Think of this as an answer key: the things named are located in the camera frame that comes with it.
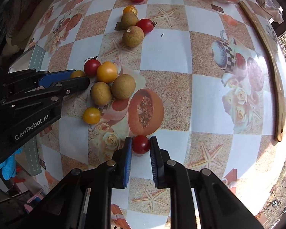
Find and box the yellow cherry tomato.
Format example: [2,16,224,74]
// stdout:
[70,70,86,79]
[83,107,101,125]
[123,5,138,15]
[96,61,118,83]

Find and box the pink towel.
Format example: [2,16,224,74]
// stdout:
[260,0,284,24]

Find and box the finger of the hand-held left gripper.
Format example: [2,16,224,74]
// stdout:
[0,68,77,94]
[0,77,91,111]

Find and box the brown longan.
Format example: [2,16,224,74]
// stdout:
[90,82,113,106]
[111,74,136,100]
[122,26,144,47]
[120,12,139,30]

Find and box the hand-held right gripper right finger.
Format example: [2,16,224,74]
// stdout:
[149,136,263,229]

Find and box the long wooden tray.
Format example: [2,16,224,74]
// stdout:
[238,1,286,142]

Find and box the pink plastic object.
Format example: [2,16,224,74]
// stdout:
[24,189,44,211]

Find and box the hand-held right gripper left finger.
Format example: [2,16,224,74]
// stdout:
[30,137,133,229]

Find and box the person's left hand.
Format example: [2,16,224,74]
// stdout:
[0,147,23,192]

